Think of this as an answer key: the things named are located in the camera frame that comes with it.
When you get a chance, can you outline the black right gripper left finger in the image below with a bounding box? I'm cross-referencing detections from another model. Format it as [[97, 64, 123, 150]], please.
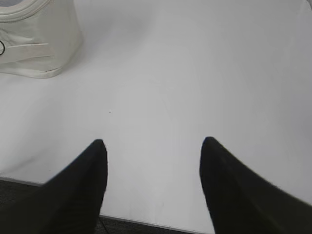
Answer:
[[0, 139, 108, 234]]

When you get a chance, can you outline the cream bag with silver panel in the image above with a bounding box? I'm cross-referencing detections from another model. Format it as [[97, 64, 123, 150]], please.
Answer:
[[0, 0, 82, 78]]

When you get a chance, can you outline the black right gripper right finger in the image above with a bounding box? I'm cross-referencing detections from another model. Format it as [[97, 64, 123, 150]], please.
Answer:
[[199, 136, 312, 234]]

